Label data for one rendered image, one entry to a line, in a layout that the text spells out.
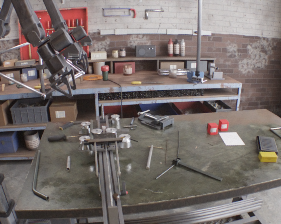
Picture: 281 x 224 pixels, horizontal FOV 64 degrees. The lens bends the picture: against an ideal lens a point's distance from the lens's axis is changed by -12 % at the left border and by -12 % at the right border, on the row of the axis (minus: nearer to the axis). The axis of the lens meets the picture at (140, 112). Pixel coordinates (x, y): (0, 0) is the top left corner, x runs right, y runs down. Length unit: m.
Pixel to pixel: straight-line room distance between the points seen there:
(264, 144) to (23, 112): 2.23
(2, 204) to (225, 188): 1.22
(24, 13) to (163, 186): 0.79
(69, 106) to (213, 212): 1.68
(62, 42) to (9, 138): 2.12
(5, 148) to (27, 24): 2.20
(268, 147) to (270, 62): 2.94
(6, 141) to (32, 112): 0.49
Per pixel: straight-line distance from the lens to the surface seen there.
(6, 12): 1.43
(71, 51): 0.88
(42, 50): 0.89
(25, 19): 0.90
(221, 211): 1.85
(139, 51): 3.07
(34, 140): 2.86
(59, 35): 0.88
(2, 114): 2.76
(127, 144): 1.09
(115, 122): 1.43
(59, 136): 1.30
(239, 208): 1.90
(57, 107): 2.61
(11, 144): 2.91
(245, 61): 3.84
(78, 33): 1.32
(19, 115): 2.72
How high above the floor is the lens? 1.46
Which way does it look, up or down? 21 degrees down
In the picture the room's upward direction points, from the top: straight up
